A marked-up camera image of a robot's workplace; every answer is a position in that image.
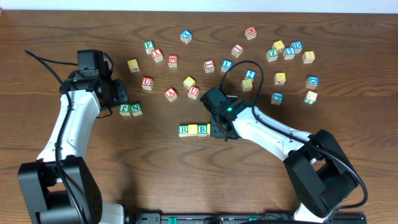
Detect green B block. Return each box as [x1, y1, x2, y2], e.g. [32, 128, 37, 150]
[197, 124, 208, 137]

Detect yellow o block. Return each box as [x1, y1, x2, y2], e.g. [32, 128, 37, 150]
[183, 76, 196, 90]
[188, 124, 198, 136]

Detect green R block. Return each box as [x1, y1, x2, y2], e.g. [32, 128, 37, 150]
[178, 125, 189, 137]

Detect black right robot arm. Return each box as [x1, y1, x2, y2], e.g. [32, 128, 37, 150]
[200, 87, 359, 223]

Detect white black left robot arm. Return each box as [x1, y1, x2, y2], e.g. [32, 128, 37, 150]
[17, 49, 135, 224]

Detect yellow S block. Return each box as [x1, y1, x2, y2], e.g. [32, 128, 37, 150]
[241, 79, 253, 91]

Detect red U block right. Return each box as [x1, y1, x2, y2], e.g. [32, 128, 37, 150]
[187, 86, 200, 100]

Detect red u block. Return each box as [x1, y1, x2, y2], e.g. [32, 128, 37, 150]
[141, 77, 154, 90]
[187, 86, 200, 100]

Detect blue L block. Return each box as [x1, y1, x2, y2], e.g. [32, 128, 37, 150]
[221, 59, 233, 73]

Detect blue 2 block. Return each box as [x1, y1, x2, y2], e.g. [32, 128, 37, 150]
[244, 70, 257, 82]

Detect red I block lower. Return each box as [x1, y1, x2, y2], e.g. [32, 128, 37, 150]
[204, 60, 215, 73]

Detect red i block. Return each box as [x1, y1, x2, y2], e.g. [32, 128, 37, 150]
[204, 60, 215, 73]
[231, 44, 244, 58]

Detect green J block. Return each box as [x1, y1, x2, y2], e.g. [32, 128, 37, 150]
[119, 104, 131, 116]

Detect red A block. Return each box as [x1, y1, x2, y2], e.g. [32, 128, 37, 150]
[164, 87, 178, 102]

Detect red U block left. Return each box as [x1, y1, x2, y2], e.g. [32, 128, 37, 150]
[141, 77, 154, 90]

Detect blue P block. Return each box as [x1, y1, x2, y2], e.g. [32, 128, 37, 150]
[271, 92, 284, 105]

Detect green F block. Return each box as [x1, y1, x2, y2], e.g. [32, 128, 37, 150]
[144, 40, 155, 54]

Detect green N block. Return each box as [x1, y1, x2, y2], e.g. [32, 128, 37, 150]
[131, 103, 142, 116]

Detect red I block upper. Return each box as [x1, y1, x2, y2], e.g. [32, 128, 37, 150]
[231, 44, 244, 58]

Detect red X block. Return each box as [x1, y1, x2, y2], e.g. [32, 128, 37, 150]
[151, 49, 164, 63]

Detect yellow K block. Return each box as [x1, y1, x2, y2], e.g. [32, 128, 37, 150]
[274, 72, 286, 85]

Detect red E block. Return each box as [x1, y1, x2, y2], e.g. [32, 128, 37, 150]
[168, 55, 178, 68]

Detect green Z block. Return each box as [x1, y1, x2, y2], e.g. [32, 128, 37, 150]
[266, 49, 279, 62]

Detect red H block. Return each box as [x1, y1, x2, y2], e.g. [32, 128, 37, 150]
[245, 26, 257, 40]

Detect blue X block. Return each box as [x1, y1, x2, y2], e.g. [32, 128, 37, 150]
[180, 30, 192, 44]

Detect yellow monkey block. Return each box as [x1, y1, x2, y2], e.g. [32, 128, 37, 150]
[272, 40, 285, 54]

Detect blue 5 block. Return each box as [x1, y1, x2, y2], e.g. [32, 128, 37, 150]
[283, 47, 295, 60]

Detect green 7 block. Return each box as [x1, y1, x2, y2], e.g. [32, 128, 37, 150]
[303, 91, 318, 105]

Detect blue D block lower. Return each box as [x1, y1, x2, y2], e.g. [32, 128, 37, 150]
[305, 75, 319, 90]

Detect blue d block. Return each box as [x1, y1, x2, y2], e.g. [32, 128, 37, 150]
[305, 75, 319, 90]
[290, 41, 303, 54]

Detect blue D block upper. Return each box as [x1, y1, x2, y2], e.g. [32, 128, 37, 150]
[290, 41, 303, 54]

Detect yellow 8 block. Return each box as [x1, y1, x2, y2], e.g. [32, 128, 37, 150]
[302, 51, 316, 64]

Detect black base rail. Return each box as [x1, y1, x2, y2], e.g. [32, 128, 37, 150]
[124, 212, 364, 224]

